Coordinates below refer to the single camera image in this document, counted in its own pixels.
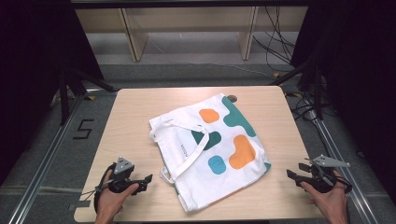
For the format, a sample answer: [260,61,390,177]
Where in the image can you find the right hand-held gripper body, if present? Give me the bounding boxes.
[302,154,351,194]

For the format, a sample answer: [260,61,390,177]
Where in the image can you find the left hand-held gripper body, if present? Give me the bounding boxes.
[106,157,145,194]

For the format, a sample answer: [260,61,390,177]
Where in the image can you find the white tote bag coloured blobs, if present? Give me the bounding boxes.
[148,92,273,214]

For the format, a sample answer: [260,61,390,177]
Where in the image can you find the person's right hand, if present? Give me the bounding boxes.
[299,169,348,216]

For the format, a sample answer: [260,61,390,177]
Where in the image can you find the person's left hand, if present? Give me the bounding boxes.
[97,169,140,217]

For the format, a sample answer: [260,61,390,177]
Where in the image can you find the black tape strip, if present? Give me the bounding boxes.
[68,200,92,212]

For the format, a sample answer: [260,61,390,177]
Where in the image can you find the black metal stand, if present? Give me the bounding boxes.
[270,58,325,121]
[58,65,119,126]

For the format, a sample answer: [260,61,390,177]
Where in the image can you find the dark curtain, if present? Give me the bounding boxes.
[290,0,396,206]
[0,0,105,185]

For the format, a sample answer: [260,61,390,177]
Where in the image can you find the light wooden shelf unit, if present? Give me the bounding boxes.
[74,5,310,63]

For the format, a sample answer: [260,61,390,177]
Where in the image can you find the silver metal floor rail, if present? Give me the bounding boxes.
[7,89,89,224]
[310,117,380,224]

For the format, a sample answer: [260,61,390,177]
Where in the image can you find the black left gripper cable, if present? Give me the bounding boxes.
[92,161,117,216]

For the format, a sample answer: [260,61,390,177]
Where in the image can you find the thin grey lanyard loop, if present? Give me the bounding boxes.
[79,185,106,201]

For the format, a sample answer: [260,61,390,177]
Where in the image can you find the tangle of black floor cables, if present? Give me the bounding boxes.
[284,91,323,123]

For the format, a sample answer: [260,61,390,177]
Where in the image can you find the thin white floor cable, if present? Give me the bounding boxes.
[148,36,274,79]

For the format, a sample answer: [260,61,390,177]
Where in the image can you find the bundle of black cables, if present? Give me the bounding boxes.
[251,5,297,73]

